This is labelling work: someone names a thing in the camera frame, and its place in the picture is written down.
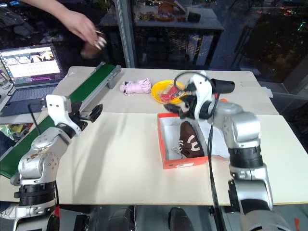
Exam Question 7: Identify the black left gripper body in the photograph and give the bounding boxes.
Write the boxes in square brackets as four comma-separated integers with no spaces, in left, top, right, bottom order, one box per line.
[68,101,93,132]

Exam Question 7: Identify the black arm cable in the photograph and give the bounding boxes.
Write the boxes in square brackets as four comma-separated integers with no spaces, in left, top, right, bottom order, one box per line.
[173,71,221,231]
[28,103,41,137]

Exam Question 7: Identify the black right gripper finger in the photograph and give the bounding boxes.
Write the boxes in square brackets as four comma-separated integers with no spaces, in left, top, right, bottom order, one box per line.
[163,103,185,116]
[179,90,194,103]

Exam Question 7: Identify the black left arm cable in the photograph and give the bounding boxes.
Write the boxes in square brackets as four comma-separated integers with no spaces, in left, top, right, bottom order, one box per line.
[28,103,41,137]

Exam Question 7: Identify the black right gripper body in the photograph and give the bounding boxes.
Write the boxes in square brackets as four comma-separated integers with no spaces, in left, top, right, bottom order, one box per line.
[180,92,198,120]

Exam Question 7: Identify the pink cloth bundle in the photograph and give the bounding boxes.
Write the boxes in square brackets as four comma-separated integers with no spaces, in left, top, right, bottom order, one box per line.
[119,77,153,96]

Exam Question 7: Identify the open grey laptop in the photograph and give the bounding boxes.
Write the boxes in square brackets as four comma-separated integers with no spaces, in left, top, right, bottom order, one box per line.
[0,43,66,118]

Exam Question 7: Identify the person's bare hand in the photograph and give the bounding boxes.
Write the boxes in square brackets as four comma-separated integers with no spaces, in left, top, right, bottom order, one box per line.
[68,11,108,51]

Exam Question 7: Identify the orange shoebox with white lid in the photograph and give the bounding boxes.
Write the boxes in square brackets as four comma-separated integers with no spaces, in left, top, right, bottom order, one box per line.
[157,112,232,170]

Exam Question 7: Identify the dark background table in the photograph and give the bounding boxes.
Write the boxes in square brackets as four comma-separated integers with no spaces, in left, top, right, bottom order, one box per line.
[100,0,225,67]

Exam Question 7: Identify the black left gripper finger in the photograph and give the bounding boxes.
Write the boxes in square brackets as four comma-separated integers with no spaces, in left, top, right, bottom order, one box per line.
[89,103,103,116]
[80,113,101,123]

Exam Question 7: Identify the red snack packet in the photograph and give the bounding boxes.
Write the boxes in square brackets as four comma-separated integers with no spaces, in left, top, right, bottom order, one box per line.
[160,85,186,101]

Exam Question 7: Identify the yellow plastic plate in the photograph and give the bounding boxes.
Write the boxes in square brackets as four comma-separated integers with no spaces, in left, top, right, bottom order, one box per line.
[151,80,186,105]

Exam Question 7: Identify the green conveyor belt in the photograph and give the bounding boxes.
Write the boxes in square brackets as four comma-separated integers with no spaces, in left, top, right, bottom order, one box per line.
[0,62,122,180]

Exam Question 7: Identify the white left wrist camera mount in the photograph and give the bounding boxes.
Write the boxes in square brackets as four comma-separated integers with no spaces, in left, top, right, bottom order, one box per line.
[45,94,82,138]

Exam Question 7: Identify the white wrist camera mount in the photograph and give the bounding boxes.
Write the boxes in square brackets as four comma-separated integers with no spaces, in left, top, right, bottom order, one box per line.
[187,71,214,120]
[45,94,82,138]

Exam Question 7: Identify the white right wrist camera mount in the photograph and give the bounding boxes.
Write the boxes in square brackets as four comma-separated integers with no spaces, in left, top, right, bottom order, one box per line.
[187,71,214,120]

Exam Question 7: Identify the grey window frame post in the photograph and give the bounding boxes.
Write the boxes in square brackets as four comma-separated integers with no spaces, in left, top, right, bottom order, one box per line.
[113,0,138,69]

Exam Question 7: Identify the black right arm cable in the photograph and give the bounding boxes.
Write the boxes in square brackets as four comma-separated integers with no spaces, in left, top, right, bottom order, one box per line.
[173,71,221,231]

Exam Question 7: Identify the brown sneaker with white stripes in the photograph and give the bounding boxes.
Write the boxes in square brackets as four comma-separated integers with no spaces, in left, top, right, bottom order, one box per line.
[80,31,108,60]
[171,121,205,160]

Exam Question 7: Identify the black cylinder on right wrist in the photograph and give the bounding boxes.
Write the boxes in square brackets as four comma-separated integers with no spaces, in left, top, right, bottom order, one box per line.
[210,78,236,93]

